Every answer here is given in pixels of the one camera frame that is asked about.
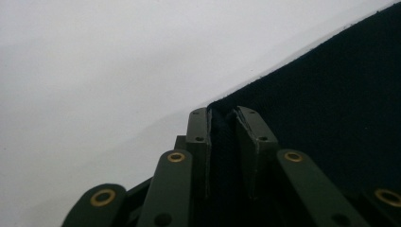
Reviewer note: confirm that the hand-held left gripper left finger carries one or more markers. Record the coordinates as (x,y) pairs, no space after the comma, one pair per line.
(198,148)

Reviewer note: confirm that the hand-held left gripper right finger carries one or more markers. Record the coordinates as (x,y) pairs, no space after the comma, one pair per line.
(257,148)

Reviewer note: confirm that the black knit vest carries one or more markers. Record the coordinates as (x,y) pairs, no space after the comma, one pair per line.
(331,94)

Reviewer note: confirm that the white foam board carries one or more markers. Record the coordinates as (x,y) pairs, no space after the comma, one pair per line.
(94,78)

